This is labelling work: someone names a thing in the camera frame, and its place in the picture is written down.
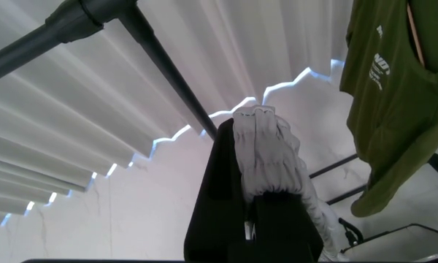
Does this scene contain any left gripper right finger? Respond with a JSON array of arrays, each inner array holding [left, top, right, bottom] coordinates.
[[248, 189, 325, 262]]

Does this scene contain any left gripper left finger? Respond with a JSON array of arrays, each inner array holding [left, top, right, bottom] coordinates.
[[183, 117, 251, 262]]

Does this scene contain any pale grey garment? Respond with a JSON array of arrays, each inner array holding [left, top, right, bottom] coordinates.
[[232, 104, 348, 262]]

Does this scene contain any green long-sleeved shirt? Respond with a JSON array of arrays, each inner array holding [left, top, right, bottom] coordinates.
[[339, 0, 438, 218]]

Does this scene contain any pink clothes hanger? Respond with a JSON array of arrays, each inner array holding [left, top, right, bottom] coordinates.
[[406, 0, 438, 68]]

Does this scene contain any black clothes rack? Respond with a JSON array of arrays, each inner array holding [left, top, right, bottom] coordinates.
[[0, 0, 438, 206]]

